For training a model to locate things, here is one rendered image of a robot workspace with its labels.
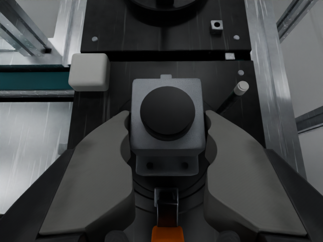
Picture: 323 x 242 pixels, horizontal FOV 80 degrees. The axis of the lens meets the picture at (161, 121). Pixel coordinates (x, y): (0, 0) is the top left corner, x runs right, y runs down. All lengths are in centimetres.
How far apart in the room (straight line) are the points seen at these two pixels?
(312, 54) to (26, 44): 50
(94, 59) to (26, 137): 16
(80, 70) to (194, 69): 15
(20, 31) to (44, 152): 16
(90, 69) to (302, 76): 39
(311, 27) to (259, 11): 19
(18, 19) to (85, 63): 10
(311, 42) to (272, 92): 24
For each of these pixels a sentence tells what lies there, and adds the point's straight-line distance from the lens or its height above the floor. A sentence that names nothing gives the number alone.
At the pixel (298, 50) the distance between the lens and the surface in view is 50.
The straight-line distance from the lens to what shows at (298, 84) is 46.
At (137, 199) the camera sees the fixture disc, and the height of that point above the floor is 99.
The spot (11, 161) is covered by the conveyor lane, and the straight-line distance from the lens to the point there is 36.
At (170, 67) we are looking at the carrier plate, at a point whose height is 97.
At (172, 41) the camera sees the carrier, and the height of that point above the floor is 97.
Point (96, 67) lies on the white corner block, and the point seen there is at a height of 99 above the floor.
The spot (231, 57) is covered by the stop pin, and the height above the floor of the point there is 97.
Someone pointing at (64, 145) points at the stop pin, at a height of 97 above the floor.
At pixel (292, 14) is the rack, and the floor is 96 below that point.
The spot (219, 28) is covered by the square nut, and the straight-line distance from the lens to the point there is 31.
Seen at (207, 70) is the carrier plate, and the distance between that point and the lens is 28.
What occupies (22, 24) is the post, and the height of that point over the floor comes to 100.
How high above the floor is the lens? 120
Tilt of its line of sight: 74 degrees down
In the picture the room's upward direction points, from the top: 3 degrees counter-clockwise
